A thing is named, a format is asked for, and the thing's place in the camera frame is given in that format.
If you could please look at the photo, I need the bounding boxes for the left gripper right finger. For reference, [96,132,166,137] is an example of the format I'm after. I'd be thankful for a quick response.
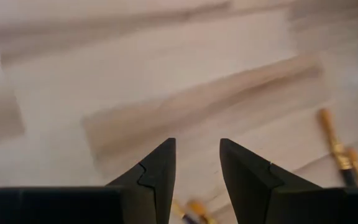
[219,138,323,224]

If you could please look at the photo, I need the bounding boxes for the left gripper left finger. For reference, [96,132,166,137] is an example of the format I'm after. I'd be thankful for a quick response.
[106,138,177,224]

